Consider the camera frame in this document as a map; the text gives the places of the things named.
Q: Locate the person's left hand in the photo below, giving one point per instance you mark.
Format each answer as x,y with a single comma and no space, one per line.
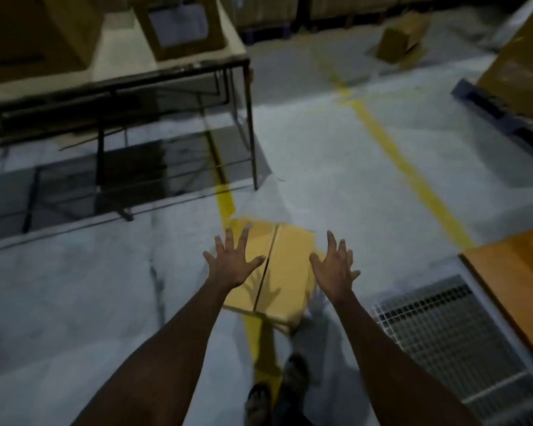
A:
231,268

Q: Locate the person's right hand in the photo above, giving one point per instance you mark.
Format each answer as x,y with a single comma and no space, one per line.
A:
337,275

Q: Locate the person's right forearm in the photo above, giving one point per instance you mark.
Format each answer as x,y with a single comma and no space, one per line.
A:
395,377

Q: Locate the person's left forearm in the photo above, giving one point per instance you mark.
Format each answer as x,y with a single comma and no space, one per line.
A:
160,372

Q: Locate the open-top cardboard box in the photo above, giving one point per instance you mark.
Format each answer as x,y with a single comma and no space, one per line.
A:
186,50

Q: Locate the small box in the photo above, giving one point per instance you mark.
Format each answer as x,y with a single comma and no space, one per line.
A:
399,37

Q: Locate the tall labelled cardboard box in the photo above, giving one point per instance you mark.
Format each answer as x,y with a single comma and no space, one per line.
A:
519,70

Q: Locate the orange wooden table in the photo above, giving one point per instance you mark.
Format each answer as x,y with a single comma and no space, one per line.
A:
515,283

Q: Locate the blue pallet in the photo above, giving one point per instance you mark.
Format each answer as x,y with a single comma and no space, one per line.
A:
484,106

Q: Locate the dark-legged table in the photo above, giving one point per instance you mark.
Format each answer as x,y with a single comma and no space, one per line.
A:
120,53

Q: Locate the big dark brown carton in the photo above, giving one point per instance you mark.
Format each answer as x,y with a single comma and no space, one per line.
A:
26,35

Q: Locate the wall of stacked cartons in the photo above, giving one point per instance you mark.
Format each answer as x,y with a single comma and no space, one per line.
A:
266,6

